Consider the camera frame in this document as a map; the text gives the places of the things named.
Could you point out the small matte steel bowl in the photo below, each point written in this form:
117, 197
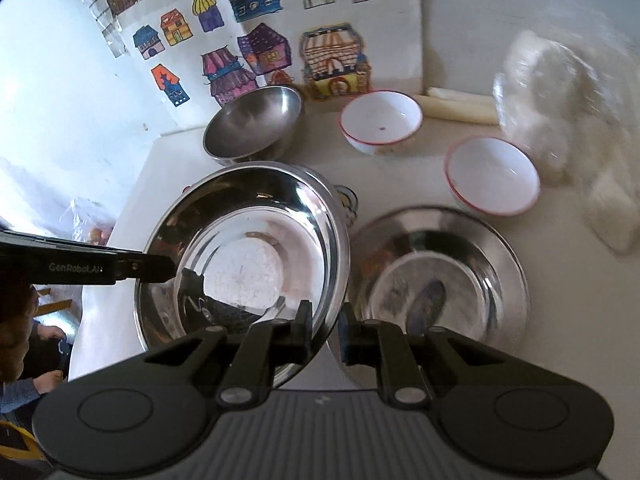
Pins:
259, 125

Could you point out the paper with coloured houses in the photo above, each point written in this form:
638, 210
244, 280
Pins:
199, 55

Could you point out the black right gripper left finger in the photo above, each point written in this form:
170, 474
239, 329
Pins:
265, 347

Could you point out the steel plate with sticker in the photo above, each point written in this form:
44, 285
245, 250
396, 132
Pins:
424, 266

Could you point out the white red-rimmed bowl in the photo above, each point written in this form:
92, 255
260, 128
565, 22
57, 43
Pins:
381, 122
492, 176

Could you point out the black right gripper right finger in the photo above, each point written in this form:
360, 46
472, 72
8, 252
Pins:
385, 348

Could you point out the cream rolled stick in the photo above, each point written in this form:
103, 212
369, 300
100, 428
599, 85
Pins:
457, 106

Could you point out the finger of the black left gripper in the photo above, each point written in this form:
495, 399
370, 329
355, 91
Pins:
143, 267

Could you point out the person's left hand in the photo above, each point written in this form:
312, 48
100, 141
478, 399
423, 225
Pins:
18, 307

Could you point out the large deep steel bowl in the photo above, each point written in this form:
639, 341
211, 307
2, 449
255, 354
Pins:
250, 243

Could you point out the clear bag of white rolls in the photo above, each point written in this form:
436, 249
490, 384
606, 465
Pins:
572, 105

